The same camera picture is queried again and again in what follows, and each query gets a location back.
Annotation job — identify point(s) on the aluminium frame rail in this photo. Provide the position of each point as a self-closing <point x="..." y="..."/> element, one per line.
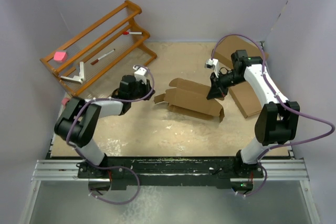
<point x="66" y="170"/>

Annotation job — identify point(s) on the pink eraser block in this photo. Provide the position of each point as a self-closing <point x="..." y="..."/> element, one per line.
<point x="60" y="56"/>

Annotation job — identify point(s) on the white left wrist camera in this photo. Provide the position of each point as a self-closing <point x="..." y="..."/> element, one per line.
<point x="140" y="74"/>

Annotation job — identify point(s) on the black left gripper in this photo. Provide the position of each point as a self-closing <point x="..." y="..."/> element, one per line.
<point x="146" y="87"/>

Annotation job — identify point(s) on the orange wooden rack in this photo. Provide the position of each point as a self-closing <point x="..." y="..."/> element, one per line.
<point x="96" y="40"/>

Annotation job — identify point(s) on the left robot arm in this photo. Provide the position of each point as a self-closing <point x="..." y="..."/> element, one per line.
<point x="77" y="123"/>

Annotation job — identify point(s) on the red capped white marker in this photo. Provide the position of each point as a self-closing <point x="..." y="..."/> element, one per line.
<point x="132" y="33"/>

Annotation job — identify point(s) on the brown capped white marker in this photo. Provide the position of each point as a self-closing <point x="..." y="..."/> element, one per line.
<point x="101" y="57"/>

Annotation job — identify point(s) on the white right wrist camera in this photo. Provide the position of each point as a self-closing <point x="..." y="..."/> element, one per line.
<point x="214" y="65"/>

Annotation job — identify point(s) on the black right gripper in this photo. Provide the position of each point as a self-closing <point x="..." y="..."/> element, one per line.
<point x="217" y="90"/>

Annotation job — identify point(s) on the pink capped green can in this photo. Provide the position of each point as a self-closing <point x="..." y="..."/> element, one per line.
<point x="65" y="101"/>

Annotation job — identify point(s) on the medium folded cardboard box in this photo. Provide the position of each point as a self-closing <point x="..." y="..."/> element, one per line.
<point x="246" y="99"/>

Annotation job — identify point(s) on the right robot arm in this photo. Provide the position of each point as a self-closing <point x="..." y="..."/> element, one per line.
<point x="275" y="125"/>

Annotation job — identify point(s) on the white angled bracket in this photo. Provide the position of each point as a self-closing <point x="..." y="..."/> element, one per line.
<point x="78" y="78"/>

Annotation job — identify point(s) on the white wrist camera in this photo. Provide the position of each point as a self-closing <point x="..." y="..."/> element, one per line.
<point x="214" y="65"/>
<point x="140" y="74"/>

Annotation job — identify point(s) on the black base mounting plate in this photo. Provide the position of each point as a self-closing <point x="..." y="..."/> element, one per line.
<point x="220" y="172"/>

